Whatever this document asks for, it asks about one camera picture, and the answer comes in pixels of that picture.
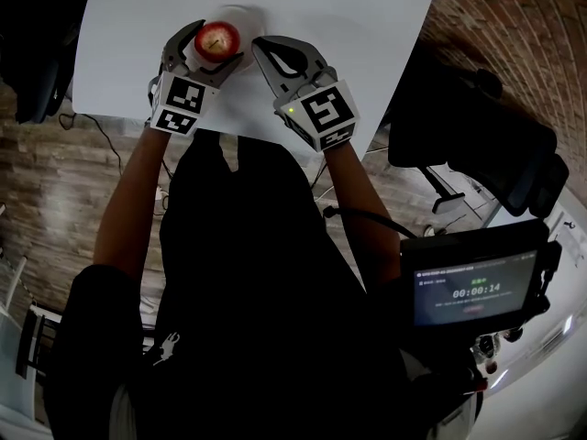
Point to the person's black shirt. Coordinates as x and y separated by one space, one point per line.
257 314

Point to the black office chair with headrest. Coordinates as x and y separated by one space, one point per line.
36 85

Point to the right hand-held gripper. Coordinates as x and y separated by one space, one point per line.
325 113

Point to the person's right forearm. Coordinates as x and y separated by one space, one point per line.
362 209

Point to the person's left forearm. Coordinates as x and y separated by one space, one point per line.
128 209

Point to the black metal rack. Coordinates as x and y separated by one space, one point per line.
34 342

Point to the white plate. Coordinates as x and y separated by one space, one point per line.
250 21

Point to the black monitor screen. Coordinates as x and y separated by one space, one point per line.
477 287

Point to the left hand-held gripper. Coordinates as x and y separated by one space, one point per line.
183 103

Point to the black office chair with armrests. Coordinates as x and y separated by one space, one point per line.
481 145

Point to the red apple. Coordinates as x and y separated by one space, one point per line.
217 41

